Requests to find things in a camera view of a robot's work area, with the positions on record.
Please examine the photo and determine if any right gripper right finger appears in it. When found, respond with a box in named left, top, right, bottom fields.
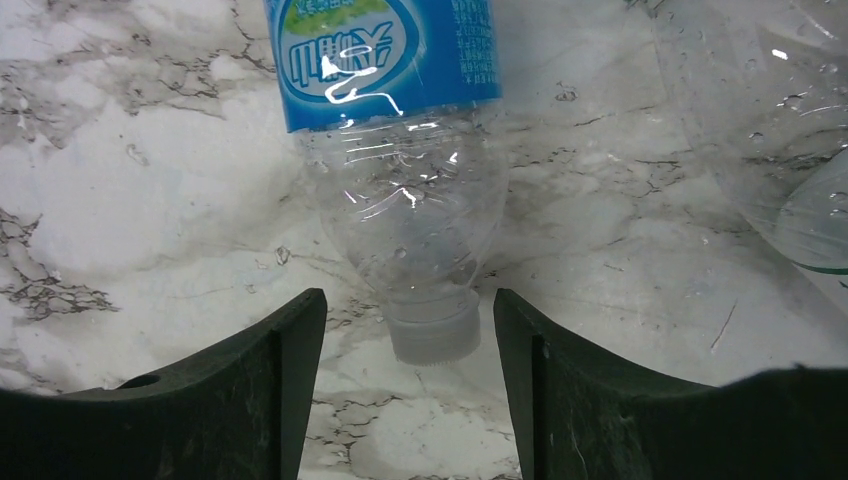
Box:
left=493, top=289, right=847, bottom=479

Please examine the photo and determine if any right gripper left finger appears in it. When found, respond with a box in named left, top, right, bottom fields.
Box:
left=1, top=288, right=327, bottom=479

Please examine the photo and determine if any clear bottle blue wrap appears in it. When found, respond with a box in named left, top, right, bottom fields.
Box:
left=265, top=0, right=508, bottom=365

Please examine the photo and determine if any clear bottle green white label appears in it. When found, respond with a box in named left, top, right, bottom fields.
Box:
left=642, top=0, right=847, bottom=309

